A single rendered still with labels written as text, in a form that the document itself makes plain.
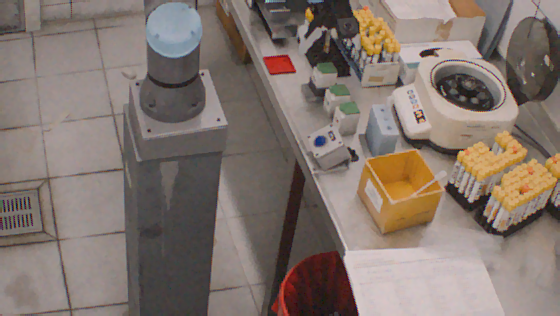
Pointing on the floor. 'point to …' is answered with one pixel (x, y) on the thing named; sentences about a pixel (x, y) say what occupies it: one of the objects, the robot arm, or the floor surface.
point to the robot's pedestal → (168, 228)
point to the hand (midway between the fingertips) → (328, 55)
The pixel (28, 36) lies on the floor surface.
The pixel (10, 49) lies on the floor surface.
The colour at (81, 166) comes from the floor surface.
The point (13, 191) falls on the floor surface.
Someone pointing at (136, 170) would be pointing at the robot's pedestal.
